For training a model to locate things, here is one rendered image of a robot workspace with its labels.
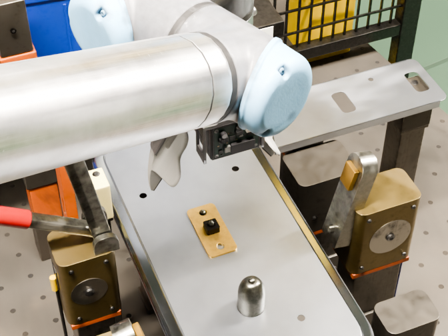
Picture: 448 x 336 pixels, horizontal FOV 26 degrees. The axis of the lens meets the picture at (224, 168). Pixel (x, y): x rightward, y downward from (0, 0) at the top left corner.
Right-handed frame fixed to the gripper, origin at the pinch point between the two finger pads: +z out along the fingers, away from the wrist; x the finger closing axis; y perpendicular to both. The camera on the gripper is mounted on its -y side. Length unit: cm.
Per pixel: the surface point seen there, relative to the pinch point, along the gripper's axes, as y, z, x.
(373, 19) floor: -145, 110, 115
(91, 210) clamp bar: 1.7, -0.8, -15.0
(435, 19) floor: -138, 110, 134
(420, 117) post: -12.8, 15.9, 38.6
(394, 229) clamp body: 8.6, 11.0, 21.4
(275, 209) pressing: -0.2, 11.1, 9.0
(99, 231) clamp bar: 1.7, 3.0, -14.5
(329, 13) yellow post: -58, 30, 48
